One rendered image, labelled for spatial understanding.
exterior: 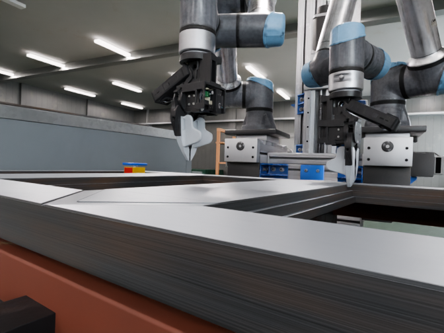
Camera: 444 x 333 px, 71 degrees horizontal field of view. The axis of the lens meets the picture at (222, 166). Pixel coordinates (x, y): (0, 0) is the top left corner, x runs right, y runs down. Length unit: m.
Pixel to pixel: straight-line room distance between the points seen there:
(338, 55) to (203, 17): 0.31
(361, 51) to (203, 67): 0.35
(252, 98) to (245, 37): 0.61
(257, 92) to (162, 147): 0.51
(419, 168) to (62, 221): 1.24
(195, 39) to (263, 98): 0.73
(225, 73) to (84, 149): 0.61
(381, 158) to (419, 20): 0.42
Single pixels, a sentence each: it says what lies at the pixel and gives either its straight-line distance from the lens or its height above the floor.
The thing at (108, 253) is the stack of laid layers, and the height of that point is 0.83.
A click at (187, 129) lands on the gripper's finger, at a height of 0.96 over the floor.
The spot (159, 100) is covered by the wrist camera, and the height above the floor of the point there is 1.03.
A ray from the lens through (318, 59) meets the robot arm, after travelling 0.94.
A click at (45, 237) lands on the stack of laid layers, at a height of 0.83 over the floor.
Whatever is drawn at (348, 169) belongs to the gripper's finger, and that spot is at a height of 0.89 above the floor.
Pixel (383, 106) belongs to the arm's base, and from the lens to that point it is 1.25.
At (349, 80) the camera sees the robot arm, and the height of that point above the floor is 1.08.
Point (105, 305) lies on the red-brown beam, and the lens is 0.23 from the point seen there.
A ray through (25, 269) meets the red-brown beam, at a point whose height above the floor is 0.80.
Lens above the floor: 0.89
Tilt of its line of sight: level
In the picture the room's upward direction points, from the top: 2 degrees clockwise
